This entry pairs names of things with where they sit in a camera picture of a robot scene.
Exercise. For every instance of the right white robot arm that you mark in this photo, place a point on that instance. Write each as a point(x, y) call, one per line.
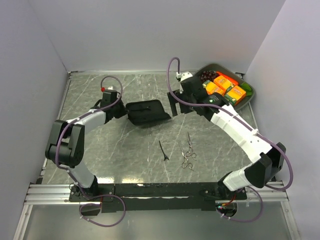
point(266, 158)

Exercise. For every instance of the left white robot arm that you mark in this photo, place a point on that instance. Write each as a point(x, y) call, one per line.
point(66, 143)

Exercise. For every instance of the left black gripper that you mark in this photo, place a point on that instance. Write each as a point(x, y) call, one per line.
point(124, 110)

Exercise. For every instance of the dark red grapes bunch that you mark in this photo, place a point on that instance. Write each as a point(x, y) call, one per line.
point(208, 75)

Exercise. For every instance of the grey plastic tray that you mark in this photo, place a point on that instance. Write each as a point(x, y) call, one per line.
point(217, 67)

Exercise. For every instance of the orange carrot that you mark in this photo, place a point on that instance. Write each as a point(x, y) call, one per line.
point(228, 77)

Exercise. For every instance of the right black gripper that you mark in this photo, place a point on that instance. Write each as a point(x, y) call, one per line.
point(173, 101)

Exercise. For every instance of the silver hair scissors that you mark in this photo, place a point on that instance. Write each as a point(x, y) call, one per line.
point(190, 152)
point(185, 164)

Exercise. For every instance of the black zippered tool case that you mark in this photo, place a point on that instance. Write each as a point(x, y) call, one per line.
point(146, 112)

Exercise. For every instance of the green leaf vegetable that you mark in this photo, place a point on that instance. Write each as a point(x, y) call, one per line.
point(247, 88)

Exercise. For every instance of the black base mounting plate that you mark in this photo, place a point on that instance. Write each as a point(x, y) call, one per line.
point(160, 193)

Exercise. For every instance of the orange juice carton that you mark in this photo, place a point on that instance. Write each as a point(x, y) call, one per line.
point(223, 83)
point(235, 95)
point(211, 88)

